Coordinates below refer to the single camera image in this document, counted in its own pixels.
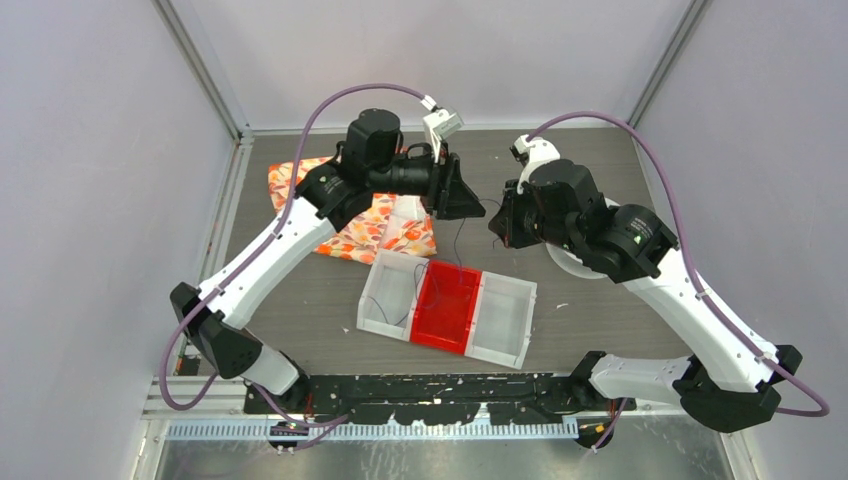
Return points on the left white plastic bin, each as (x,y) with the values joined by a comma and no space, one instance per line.
(389,298)

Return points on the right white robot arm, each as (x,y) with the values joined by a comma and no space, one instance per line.
(725,383)

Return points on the right white plastic bin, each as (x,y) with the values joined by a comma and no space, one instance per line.
(501,326)

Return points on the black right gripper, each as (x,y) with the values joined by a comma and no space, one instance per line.
(504,223)

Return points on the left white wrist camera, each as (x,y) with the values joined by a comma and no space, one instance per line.
(438,125)

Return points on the slotted white cable duct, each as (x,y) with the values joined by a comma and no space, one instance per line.
(272,429)

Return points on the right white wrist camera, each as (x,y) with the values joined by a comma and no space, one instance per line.
(531,154)

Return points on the white plastic bin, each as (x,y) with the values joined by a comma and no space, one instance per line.
(389,298)
(501,326)

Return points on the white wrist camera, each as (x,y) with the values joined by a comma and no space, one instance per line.
(438,125)
(531,154)

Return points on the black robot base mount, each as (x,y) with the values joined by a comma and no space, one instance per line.
(443,399)

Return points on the red plastic bin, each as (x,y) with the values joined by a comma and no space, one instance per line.
(445,307)

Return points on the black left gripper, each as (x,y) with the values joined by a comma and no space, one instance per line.
(449,196)

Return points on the floral orange cloth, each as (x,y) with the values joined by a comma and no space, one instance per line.
(396,223)

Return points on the white perforated cable spool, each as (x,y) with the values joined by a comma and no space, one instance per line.
(568,261)

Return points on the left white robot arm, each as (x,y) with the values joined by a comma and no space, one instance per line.
(370,160)

